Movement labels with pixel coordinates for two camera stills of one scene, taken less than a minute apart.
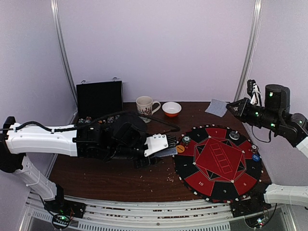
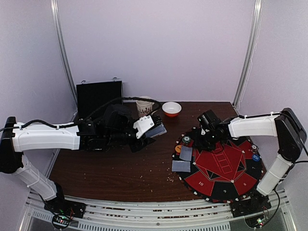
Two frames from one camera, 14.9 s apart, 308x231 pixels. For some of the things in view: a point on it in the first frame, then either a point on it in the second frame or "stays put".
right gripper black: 244,109 → 209,145
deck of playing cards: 167,152 → 158,130
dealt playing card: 217,107 → 181,166
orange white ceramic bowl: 172,109 stays put
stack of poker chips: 254,148 stays put
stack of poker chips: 186,139 stays put
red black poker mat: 218,163 stays put
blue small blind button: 255,157 stays put
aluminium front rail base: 107,215 stays put
